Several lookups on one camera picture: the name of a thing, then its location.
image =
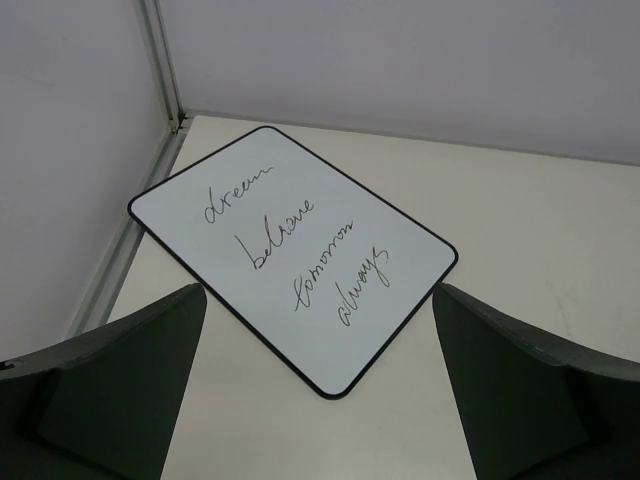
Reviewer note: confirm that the aluminium left floor rail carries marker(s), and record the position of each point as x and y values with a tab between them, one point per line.
99	300

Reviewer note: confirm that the white whiteboard black frame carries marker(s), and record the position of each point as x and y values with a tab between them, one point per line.
321	269

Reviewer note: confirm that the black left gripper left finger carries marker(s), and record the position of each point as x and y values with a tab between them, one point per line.
103	404

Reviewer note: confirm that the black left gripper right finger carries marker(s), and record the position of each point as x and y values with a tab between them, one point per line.
532	404

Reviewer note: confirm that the aluminium left corner post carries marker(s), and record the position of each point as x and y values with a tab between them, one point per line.
162	65

